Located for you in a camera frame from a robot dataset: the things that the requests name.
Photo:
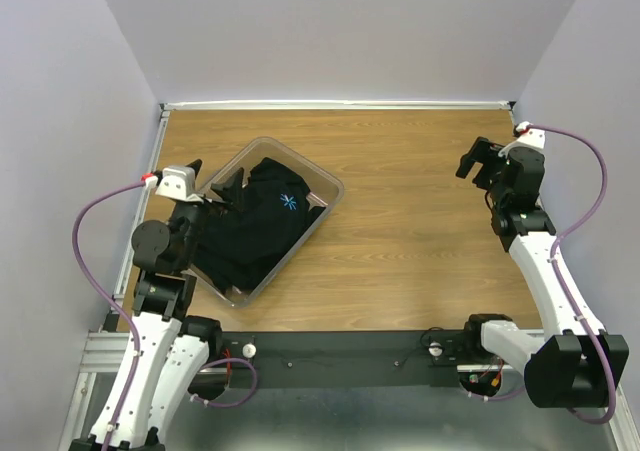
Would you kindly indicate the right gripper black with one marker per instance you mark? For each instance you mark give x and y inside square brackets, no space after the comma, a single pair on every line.
[483,151]

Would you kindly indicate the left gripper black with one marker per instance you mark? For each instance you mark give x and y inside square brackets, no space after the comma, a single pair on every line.
[231,187]

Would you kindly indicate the black t shirt blue logo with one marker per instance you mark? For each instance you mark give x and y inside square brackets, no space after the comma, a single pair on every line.
[240,247]

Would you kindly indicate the clear plastic bin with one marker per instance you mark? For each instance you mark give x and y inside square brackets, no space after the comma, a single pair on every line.
[325,190]

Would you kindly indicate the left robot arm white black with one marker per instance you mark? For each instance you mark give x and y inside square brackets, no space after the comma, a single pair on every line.
[166,347]

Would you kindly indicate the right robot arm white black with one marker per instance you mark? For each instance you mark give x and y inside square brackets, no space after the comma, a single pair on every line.
[577,363]

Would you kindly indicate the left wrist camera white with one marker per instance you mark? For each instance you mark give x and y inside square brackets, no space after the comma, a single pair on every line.
[169,183]

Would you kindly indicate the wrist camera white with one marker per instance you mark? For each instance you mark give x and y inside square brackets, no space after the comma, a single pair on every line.
[526,136]
[169,183]

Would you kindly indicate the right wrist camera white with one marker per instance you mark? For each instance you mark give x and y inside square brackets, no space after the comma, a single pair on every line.
[526,136]

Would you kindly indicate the aluminium frame rail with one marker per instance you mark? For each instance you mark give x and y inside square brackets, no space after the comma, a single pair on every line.
[104,349]

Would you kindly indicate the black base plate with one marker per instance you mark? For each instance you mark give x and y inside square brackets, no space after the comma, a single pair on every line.
[434,357]

